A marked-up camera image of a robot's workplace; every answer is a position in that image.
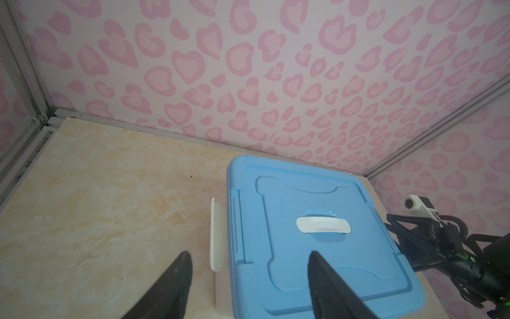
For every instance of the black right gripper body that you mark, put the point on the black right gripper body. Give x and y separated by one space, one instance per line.
447 242

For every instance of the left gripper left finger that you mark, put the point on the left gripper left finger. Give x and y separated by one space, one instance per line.
168 296

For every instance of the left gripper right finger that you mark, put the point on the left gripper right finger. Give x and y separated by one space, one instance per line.
331 296

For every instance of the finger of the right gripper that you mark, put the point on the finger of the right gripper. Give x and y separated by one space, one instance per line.
412 229
423 256

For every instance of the blue plastic bin lid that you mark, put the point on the blue plastic bin lid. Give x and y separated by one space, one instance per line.
281 212

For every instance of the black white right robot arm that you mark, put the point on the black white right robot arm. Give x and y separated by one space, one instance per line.
477 264

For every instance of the white plastic storage bin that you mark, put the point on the white plastic storage bin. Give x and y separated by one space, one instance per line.
219 261

